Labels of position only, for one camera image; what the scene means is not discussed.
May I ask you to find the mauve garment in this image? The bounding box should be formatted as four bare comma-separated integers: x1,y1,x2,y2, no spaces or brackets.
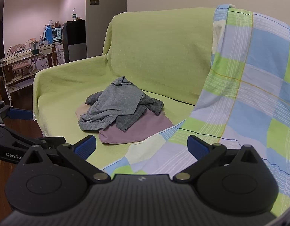
98,112,175,144

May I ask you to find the light blue toaster oven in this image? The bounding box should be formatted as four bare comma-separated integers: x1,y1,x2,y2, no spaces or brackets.
51,27,63,40

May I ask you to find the pink patterned chair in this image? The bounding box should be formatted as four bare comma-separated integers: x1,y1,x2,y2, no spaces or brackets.
9,44,33,76

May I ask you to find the black refrigerator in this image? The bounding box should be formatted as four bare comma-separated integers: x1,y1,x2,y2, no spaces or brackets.
62,19,87,63

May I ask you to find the blue thermos jug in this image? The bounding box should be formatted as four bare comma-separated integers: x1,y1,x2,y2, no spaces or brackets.
43,25,53,43

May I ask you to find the light grey garment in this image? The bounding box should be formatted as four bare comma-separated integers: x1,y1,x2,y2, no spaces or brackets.
78,76,147,132

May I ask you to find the beige garment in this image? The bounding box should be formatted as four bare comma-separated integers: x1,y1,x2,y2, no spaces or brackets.
75,102,94,121

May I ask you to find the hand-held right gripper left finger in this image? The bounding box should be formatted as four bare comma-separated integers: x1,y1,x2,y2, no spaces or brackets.
18,135,111,184

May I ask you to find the white shelf table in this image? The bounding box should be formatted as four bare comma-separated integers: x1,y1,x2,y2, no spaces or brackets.
0,43,59,106

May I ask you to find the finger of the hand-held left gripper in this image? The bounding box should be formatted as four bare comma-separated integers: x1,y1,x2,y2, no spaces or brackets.
0,101,34,126
0,125,67,154

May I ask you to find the dark grey striped garment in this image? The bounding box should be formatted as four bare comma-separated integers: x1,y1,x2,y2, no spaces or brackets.
114,95,165,132

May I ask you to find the checked blue green blanket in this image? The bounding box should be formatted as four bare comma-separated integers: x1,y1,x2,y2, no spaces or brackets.
101,3,290,217

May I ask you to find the green covered sofa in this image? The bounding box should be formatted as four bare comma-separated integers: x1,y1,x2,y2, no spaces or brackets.
32,8,221,172

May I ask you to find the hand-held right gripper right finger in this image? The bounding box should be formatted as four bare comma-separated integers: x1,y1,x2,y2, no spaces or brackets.
173,135,264,184

